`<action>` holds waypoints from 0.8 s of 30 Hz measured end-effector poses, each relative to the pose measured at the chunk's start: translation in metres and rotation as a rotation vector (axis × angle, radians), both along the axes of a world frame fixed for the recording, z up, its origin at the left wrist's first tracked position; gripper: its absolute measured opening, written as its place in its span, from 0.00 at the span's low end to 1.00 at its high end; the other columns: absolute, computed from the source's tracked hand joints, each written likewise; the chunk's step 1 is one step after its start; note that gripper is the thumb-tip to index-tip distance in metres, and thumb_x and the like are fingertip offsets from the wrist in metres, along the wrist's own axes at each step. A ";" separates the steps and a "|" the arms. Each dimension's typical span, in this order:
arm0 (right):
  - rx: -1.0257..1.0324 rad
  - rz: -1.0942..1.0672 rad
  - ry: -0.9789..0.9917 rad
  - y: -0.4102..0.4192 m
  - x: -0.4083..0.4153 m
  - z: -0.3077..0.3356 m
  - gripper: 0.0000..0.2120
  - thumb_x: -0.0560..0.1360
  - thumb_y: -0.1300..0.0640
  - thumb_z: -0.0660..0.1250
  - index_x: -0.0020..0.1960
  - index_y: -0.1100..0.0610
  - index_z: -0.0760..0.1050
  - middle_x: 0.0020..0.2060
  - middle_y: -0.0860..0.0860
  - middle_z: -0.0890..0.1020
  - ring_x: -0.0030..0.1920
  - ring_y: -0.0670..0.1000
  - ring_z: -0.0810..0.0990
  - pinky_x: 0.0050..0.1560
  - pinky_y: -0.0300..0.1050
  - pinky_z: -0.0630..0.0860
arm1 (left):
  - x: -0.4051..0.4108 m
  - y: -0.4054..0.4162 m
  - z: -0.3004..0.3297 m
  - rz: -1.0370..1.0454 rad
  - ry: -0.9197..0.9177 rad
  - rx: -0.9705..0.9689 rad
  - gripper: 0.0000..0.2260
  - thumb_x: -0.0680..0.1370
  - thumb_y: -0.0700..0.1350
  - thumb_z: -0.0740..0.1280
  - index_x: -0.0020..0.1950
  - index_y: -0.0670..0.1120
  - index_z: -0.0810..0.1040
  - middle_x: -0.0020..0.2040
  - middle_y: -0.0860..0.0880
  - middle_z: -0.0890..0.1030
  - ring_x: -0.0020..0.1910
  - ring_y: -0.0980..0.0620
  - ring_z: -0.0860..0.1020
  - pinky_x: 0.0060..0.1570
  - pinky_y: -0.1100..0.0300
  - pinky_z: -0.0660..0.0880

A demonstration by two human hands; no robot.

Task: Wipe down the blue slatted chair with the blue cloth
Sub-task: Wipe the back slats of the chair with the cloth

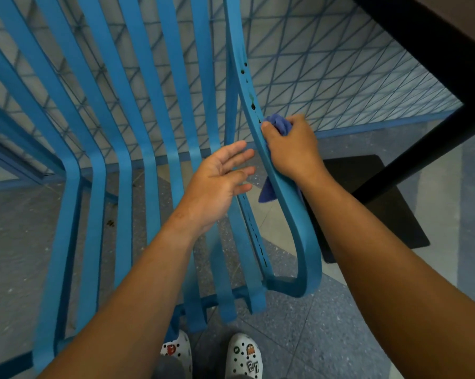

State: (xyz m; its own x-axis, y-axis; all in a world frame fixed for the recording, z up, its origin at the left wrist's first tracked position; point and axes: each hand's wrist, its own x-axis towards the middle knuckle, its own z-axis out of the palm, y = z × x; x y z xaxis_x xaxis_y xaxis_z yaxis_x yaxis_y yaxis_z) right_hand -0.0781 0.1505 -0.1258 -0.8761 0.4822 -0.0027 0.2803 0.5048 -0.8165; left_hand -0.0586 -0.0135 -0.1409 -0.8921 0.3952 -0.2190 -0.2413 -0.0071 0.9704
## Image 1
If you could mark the person's right hand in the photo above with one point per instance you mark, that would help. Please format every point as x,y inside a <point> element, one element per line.
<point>294,153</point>

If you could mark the person's left hand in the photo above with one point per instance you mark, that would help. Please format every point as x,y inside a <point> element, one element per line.
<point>210,189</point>

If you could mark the person's left middle finger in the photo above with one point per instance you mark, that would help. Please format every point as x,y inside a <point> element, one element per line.
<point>239,157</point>

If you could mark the person's left little finger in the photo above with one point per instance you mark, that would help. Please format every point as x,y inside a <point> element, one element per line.
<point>243,189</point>

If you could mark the person's right thumb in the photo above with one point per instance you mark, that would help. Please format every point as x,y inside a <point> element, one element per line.
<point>270,134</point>

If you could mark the blue cleaning cloth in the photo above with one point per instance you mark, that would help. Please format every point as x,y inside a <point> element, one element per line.
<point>280,124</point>

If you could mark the person's left forearm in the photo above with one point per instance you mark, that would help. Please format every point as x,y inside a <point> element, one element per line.
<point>135,303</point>

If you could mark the person's right forearm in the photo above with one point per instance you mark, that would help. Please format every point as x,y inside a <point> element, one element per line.
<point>379,280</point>

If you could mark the blue slatted metal chair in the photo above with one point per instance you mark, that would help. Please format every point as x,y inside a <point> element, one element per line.
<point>91,185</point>

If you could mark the white right clog with charms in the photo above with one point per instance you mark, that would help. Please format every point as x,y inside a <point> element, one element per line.
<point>243,355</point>

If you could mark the white clog with charms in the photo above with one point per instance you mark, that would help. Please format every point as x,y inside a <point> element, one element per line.
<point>179,347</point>
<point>243,355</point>

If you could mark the white left clog with charms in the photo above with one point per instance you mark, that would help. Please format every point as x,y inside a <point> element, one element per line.
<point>179,347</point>

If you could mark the black pedestal table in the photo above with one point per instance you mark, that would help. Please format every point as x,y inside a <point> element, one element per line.
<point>438,51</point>

